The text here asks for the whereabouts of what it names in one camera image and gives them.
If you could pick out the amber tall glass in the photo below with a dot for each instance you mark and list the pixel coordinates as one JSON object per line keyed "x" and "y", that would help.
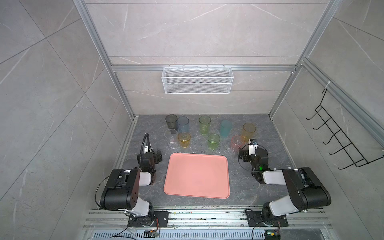
{"x": 248, "y": 131}

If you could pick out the green tall glass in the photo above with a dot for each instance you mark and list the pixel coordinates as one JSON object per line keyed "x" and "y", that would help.
{"x": 204, "y": 125}

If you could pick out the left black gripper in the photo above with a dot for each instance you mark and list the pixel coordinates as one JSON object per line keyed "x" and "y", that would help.
{"x": 156, "y": 156}

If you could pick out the yellow short glass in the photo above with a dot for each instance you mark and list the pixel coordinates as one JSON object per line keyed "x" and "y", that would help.
{"x": 184, "y": 139}

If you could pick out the clear short glass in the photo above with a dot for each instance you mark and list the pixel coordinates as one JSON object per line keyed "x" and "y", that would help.
{"x": 171, "y": 136}

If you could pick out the black wire hook rack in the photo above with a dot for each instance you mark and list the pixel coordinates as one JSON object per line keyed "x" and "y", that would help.
{"x": 339, "y": 136}

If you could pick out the dark grey tall glass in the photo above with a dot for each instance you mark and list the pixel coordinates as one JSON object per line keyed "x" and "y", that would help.
{"x": 172, "y": 121}

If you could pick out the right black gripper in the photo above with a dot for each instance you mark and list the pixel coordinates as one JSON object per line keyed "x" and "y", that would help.
{"x": 244, "y": 154}

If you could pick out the pink plastic tray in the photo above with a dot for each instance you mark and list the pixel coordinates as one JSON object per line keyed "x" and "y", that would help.
{"x": 197, "y": 175}

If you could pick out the pink short glass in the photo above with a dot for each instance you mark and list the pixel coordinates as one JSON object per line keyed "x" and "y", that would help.
{"x": 237, "y": 142}

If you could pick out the green short glass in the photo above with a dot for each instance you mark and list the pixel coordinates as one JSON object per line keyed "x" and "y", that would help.
{"x": 213, "y": 141}

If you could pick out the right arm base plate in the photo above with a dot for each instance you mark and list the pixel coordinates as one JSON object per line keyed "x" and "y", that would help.
{"x": 259, "y": 219}

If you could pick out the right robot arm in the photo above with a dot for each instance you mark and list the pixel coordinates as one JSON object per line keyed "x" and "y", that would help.
{"x": 305, "y": 190}

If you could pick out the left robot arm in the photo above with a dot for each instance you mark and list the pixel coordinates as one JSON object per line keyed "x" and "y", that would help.
{"x": 121, "y": 192}

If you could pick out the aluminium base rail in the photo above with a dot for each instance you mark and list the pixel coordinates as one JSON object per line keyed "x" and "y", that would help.
{"x": 207, "y": 223}

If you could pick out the white wire mesh basket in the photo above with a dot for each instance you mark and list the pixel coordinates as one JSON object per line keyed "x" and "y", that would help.
{"x": 197, "y": 80}

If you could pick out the blue tall glass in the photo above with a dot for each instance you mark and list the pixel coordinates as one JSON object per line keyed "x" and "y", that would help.
{"x": 183, "y": 125}

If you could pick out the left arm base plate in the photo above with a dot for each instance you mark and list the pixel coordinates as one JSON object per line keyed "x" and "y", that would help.
{"x": 148, "y": 220}

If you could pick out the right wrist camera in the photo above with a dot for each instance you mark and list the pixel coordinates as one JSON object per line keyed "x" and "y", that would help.
{"x": 253, "y": 142}

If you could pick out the teal tall glass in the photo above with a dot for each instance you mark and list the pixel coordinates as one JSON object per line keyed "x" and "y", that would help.
{"x": 225, "y": 129}

